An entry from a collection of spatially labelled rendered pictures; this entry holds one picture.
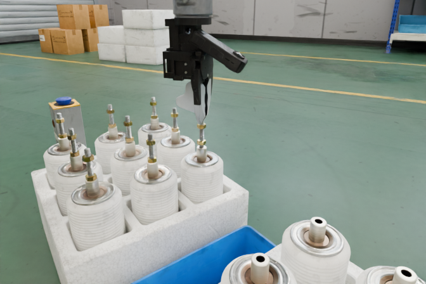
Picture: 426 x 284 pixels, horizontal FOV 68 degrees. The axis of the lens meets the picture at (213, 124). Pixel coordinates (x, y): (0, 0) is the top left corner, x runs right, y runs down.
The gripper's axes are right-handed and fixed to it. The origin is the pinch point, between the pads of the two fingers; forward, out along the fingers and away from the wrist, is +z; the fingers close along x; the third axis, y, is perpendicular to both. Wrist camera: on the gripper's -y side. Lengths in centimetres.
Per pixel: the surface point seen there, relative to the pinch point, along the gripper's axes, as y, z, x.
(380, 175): -48, 35, -54
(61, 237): 19.3, 17.2, 23.6
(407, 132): -68, 35, -104
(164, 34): 132, 5, -254
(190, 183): 1.6, 13.7, 4.6
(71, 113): 41.5, 5.8, -7.8
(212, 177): -2.8, 12.3, 3.1
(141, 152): 14.9, 9.7, 1.4
